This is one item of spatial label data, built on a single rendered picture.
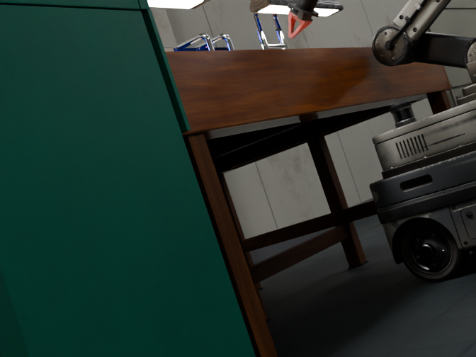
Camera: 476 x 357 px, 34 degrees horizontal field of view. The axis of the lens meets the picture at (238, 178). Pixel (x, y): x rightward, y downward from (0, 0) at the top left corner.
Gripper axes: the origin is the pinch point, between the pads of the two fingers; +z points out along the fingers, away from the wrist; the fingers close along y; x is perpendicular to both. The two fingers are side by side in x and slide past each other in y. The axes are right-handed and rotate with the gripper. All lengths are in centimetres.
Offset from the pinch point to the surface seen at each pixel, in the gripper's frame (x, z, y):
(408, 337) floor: 85, 32, 54
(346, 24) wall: -171, 75, -451
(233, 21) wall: -186, 83, -286
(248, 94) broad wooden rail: 23, 4, 55
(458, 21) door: -150, 56, -702
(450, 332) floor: 92, 23, 57
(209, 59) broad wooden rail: 16, -2, 67
